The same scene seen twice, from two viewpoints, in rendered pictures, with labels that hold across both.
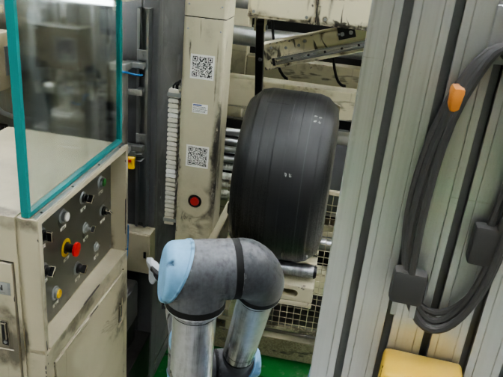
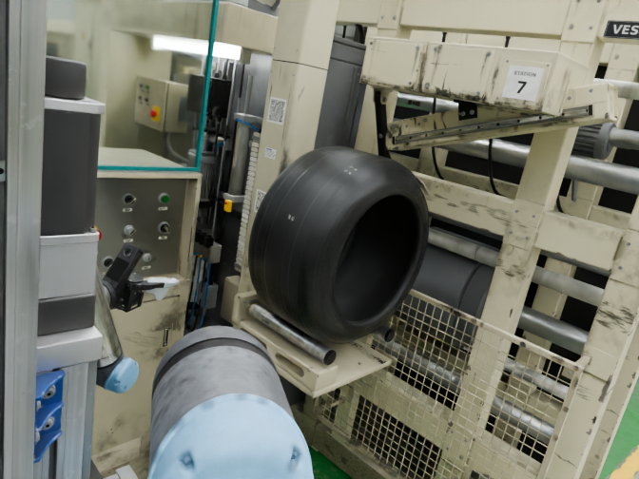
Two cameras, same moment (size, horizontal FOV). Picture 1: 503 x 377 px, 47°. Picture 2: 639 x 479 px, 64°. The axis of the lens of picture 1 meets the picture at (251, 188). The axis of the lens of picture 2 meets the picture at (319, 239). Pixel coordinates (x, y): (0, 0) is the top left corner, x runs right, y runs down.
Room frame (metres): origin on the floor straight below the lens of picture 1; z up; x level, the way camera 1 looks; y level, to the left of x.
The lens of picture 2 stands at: (0.52, -0.86, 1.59)
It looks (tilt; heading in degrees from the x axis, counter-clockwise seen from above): 16 degrees down; 33
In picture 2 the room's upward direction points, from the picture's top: 11 degrees clockwise
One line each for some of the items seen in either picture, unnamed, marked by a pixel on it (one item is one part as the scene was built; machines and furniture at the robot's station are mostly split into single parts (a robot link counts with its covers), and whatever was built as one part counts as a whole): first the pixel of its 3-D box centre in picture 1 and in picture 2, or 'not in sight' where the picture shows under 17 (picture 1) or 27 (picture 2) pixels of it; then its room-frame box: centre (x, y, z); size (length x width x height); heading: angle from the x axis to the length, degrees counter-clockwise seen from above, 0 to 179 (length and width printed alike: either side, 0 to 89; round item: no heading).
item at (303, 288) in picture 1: (260, 280); (283, 350); (1.65, -0.06, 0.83); 0.36 x 0.09 x 0.06; 82
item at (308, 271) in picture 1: (263, 263); (288, 331); (1.65, -0.07, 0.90); 0.35 x 0.05 x 0.05; 82
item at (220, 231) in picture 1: (219, 235); (282, 299); (1.82, 0.10, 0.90); 0.40 x 0.03 x 0.10; 172
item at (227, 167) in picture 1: (233, 158); not in sight; (2.20, 0.09, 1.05); 0.20 x 0.15 x 0.30; 82
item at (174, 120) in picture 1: (174, 157); (253, 204); (1.79, 0.26, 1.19); 0.05 x 0.04 x 0.48; 172
